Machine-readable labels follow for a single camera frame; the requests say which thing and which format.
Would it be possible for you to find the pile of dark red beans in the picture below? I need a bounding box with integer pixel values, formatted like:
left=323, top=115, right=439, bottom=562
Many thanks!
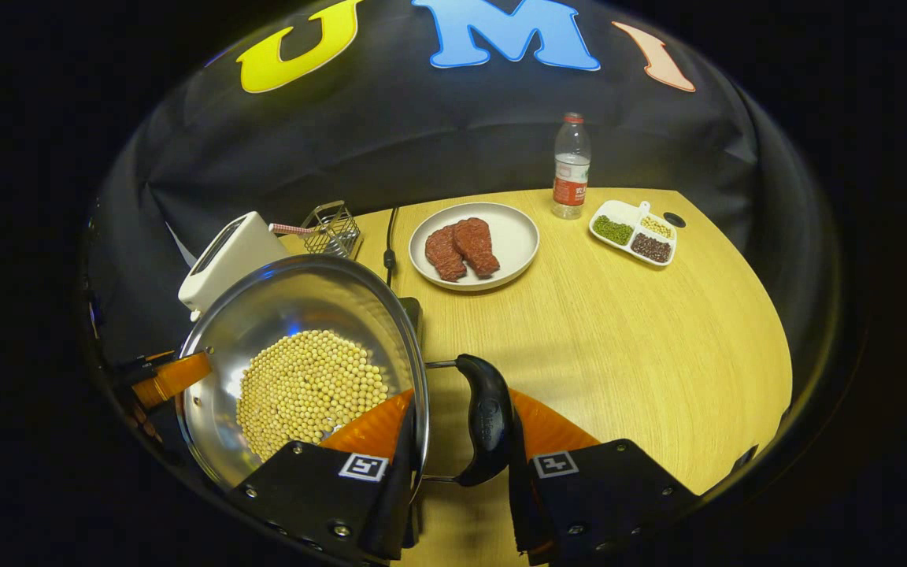
left=631, top=233, right=672, bottom=265

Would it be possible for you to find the steel pot with black handles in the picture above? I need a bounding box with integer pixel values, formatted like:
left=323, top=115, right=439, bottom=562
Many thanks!
left=173, top=253, right=516, bottom=495

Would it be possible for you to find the white round plate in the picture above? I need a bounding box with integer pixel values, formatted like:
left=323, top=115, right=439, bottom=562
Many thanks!
left=408, top=202, right=541, bottom=293

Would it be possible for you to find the clear plastic water bottle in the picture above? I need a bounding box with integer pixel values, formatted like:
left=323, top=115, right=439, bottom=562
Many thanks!
left=551, top=112, right=593, bottom=221

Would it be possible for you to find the wire mesh basket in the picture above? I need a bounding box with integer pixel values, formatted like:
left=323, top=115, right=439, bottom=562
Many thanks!
left=268, top=200, right=364, bottom=261

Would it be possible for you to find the black backdrop cloth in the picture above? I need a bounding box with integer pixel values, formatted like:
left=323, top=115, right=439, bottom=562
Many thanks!
left=87, top=0, right=840, bottom=347

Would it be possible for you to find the black induction cooktop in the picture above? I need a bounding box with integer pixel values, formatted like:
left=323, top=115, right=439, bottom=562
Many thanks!
left=397, top=296, right=426, bottom=347

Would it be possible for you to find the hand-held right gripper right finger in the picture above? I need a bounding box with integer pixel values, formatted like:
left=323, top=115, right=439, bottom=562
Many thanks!
left=504, top=389, right=700, bottom=565

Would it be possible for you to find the pile of green beans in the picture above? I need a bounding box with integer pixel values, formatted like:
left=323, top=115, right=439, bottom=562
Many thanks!
left=594, top=215, right=635, bottom=246

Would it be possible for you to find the black power cable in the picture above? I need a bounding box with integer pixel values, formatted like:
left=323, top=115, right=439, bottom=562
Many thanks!
left=383, top=206, right=401, bottom=289

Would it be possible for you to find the brown meat piece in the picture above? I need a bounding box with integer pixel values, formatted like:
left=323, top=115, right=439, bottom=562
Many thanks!
left=424, top=224, right=468, bottom=283
left=452, top=217, right=502, bottom=280

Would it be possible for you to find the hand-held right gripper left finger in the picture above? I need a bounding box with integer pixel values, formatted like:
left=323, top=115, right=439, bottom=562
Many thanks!
left=228, top=389, right=424, bottom=565

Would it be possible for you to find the pile of soybeans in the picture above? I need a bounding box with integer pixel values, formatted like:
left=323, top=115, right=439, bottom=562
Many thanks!
left=235, top=328, right=391, bottom=464

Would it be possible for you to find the white divided dish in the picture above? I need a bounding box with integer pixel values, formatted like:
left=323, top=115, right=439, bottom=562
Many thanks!
left=588, top=198, right=679, bottom=269

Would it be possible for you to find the white toaster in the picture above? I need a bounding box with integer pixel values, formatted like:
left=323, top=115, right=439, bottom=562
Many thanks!
left=177, top=210, right=291, bottom=322

